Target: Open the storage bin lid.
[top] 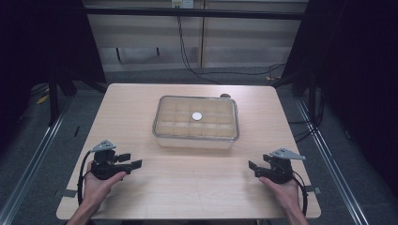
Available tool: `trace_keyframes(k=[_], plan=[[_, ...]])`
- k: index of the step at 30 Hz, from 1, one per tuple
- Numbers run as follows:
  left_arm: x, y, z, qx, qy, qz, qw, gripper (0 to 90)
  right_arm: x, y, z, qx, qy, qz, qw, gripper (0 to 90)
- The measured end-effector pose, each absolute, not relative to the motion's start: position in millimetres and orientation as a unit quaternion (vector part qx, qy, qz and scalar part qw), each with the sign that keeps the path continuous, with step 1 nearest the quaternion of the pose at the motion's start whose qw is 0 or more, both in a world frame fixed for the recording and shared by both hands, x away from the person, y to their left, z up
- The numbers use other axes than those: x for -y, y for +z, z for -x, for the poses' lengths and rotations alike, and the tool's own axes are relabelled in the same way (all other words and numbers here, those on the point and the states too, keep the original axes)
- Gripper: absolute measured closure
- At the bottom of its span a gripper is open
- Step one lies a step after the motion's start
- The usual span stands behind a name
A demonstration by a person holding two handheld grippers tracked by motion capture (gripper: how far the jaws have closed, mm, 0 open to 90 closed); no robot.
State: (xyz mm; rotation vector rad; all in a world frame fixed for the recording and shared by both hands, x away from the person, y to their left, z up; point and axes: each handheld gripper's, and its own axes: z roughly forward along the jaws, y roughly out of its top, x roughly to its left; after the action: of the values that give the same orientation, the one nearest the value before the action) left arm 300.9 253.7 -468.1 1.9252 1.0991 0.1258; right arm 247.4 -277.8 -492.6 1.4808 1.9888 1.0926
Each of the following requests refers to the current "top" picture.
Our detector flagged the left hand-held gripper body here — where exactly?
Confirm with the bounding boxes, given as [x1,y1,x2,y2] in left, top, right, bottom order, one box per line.
[89,140,132,181]

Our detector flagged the black metal stand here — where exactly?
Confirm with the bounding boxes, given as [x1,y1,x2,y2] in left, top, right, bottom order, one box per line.
[47,69,61,128]

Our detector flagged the black hanging wall cable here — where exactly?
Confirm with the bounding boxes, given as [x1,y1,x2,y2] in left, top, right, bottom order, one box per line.
[176,15,286,86]

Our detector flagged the clear lidded compartment box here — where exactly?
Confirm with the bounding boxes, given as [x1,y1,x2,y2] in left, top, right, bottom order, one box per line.
[151,95,241,150]

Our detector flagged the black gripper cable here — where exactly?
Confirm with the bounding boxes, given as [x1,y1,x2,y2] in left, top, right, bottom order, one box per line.
[292,171,310,218]
[76,150,96,208]

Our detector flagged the black floor cables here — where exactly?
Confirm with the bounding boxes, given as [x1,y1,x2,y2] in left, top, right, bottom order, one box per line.
[286,87,325,144]

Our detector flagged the black curtain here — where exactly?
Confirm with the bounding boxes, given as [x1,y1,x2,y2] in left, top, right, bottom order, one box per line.
[271,0,398,201]
[0,0,107,154]

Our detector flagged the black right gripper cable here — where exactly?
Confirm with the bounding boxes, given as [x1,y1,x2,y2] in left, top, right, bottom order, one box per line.
[292,171,310,218]

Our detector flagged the person's right hand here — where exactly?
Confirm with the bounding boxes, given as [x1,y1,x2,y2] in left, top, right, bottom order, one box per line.
[258,175,302,215]

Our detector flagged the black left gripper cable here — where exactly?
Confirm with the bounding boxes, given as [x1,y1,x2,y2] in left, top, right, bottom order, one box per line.
[76,150,96,208]

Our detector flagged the metal floor rail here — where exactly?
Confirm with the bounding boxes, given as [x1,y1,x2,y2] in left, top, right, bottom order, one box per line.
[0,99,73,225]
[294,96,372,225]

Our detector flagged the grey tape piece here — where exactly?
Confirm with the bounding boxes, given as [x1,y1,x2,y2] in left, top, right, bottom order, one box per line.
[303,185,322,196]

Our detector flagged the person's left hand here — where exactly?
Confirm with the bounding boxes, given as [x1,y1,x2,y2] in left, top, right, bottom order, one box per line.
[83,160,128,208]

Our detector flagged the black horizontal frame bar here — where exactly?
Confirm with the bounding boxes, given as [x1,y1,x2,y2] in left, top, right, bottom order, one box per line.
[84,7,305,22]

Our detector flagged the yellow floor item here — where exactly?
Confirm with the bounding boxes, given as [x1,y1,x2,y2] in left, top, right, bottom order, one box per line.
[36,93,51,105]

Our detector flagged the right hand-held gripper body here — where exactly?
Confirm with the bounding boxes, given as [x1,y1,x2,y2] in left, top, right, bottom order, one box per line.
[254,147,307,185]

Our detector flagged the white wall outlet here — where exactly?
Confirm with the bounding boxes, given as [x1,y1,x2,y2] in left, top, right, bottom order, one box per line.
[170,0,195,9]

